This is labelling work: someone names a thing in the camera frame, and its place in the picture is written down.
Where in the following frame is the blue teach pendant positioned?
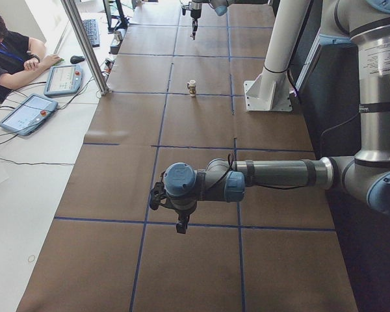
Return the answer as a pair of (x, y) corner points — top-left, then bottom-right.
(0, 94), (58, 136)
(44, 64), (83, 98)

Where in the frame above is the aluminium frame post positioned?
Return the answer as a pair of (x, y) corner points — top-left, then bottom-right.
(60, 0), (110, 96)

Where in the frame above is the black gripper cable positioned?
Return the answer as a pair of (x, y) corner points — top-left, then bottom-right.
(211, 152), (309, 191)

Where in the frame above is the blue teach pendant near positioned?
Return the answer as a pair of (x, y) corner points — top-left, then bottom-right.
(0, 94), (58, 136)

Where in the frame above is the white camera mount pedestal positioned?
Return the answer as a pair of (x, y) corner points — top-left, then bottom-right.
(244, 0), (311, 112)

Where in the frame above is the blue teach pendant far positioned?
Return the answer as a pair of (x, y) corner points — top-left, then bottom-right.
(44, 64), (83, 98)

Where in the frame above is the black keyboard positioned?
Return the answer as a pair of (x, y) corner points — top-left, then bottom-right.
(82, 19), (100, 47)

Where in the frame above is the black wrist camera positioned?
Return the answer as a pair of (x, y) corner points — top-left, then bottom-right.
(149, 181), (166, 211)

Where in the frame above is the seated person in black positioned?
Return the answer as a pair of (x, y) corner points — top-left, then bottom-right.
(0, 16), (62, 104)

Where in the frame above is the black monitor stand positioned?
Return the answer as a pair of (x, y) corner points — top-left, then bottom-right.
(103, 0), (129, 33)

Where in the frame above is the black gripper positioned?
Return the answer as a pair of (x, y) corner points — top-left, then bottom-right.
(181, 0), (202, 40)
(175, 209), (192, 234)

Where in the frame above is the black computer mouse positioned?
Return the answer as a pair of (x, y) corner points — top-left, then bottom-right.
(70, 55), (85, 64)

